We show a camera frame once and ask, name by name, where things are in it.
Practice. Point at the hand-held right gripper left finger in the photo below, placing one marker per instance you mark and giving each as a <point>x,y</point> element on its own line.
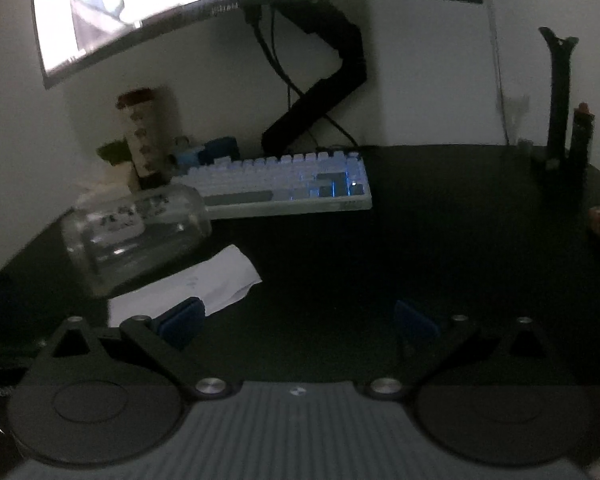
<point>182,322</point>

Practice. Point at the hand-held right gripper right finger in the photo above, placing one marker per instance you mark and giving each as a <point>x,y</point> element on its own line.
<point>415,327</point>

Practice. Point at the white paper tissue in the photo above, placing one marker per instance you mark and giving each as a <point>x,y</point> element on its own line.
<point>215,275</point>

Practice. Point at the clear glass jar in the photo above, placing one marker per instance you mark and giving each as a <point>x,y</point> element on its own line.
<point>130,240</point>

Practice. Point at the light blue container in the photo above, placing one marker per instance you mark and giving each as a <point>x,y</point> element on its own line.
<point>190,157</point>

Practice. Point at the white tissue box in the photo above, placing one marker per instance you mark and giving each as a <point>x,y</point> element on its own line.
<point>117,180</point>

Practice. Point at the white backlit keyboard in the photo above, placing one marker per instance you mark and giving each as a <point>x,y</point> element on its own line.
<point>270,185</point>

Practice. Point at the patterned tumbler with red lid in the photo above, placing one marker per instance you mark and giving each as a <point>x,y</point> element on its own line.
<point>145,140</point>

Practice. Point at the black bottle with red cap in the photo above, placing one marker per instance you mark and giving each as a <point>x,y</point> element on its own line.
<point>582,135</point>

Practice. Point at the tall black stand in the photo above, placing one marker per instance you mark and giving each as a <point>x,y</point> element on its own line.
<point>560,110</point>

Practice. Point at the curved computer monitor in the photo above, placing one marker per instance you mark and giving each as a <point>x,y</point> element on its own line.
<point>180,0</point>

